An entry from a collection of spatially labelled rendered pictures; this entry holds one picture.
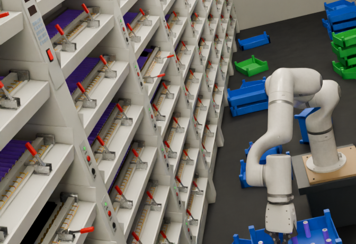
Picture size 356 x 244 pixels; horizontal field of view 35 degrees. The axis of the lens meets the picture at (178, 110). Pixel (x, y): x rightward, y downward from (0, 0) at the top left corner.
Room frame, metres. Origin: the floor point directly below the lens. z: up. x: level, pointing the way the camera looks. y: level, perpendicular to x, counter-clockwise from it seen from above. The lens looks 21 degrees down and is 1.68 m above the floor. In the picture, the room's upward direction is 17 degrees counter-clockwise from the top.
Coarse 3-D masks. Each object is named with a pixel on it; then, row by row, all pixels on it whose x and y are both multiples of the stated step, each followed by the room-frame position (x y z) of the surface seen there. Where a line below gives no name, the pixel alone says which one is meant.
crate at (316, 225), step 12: (324, 216) 1.72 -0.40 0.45; (252, 228) 1.74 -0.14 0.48; (264, 228) 1.76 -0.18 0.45; (300, 228) 1.73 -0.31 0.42; (312, 228) 1.73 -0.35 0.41; (252, 240) 1.71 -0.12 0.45; (264, 240) 1.75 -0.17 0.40; (300, 240) 1.69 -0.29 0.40; (312, 240) 1.67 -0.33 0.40; (336, 240) 1.53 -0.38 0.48
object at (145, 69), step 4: (156, 48) 2.76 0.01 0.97; (156, 52) 2.71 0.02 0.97; (152, 56) 2.64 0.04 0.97; (156, 56) 2.67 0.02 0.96; (148, 60) 2.58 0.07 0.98; (152, 60) 2.60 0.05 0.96; (148, 64) 2.52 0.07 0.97; (144, 68) 2.47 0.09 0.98; (148, 68) 2.51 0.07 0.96; (152, 68) 2.51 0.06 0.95; (144, 72) 2.42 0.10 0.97; (148, 72) 2.45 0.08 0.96
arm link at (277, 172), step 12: (276, 156) 1.67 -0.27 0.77; (288, 156) 1.67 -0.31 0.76; (264, 168) 1.68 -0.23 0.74; (276, 168) 1.65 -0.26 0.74; (288, 168) 1.65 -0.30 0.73; (264, 180) 1.66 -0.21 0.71; (276, 180) 1.64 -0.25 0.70; (288, 180) 1.64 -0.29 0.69; (276, 192) 1.63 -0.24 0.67; (288, 192) 1.63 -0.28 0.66
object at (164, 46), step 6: (150, 42) 2.81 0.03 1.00; (156, 42) 2.80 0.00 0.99; (162, 42) 2.79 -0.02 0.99; (168, 42) 2.78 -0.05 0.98; (150, 48) 2.79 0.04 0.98; (162, 48) 2.79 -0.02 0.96; (168, 48) 2.79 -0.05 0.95; (162, 54) 2.74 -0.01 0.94; (168, 54) 2.74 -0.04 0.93; (168, 60) 2.74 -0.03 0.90; (156, 66) 2.56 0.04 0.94; (162, 66) 2.56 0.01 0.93; (156, 72) 2.48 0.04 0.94; (162, 72) 2.55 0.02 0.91; (156, 78) 2.41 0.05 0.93; (144, 84) 2.33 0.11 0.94; (150, 84) 2.33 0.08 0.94; (156, 84) 2.40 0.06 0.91; (150, 90) 2.27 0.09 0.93; (150, 96) 2.26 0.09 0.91
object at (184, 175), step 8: (184, 144) 2.78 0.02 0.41; (192, 144) 2.79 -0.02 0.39; (184, 152) 2.62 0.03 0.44; (192, 152) 2.74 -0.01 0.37; (184, 160) 2.62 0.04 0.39; (192, 160) 2.62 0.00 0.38; (184, 168) 2.58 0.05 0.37; (192, 168) 2.57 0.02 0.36; (176, 176) 2.36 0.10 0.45; (184, 176) 2.50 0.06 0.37; (192, 176) 2.50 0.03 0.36; (176, 184) 2.42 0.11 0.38; (184, 184) 2.42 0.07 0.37; (184, 192) 2.35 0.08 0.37; (184, 200) 2.29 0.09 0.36; (184, 208) 2.20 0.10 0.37
